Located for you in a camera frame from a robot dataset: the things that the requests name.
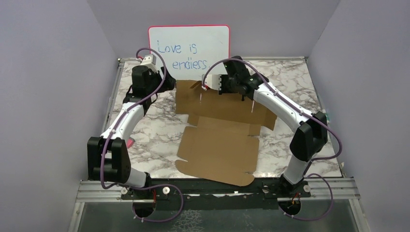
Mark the aluminium front rail frame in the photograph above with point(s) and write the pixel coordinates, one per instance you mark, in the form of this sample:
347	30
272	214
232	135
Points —
197	205

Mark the brown cardboard box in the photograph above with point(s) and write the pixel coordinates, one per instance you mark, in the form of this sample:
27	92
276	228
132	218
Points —
220	142

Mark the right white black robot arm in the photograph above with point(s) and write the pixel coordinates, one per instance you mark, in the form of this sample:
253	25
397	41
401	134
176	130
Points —
310	130

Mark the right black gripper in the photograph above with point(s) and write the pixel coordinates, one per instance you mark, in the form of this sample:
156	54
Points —
223	91

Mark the pink framed whiteboard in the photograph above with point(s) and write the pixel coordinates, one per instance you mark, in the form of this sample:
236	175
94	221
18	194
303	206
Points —
189	51

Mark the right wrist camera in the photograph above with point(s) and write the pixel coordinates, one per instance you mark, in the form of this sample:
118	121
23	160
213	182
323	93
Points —
214	82

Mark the pink marker pen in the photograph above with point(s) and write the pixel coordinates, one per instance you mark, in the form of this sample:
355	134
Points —
130	142

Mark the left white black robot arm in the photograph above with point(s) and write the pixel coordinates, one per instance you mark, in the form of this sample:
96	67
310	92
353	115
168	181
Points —
108	158

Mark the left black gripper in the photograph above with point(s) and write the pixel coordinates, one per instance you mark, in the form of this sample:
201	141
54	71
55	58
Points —
168	83

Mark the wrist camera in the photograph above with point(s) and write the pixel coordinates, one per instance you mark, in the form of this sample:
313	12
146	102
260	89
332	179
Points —
150	62
214	82

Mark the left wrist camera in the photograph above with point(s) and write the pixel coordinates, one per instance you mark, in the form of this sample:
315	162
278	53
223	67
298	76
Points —
150	62

